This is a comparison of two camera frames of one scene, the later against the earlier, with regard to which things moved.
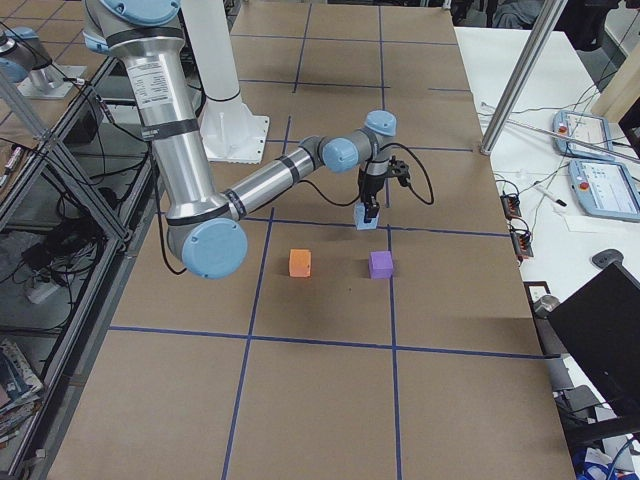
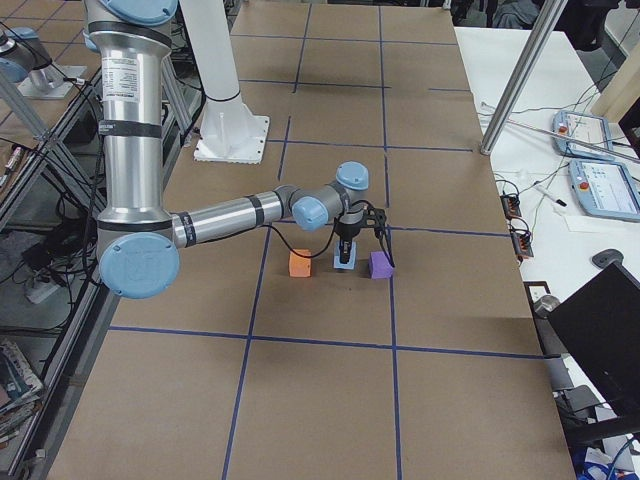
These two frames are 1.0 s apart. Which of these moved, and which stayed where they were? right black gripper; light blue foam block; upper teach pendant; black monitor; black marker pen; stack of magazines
Moved: right black gripper; light blue foam block
Stayed: black marker pen; stack of magazines; black monitor; upper teach pendant
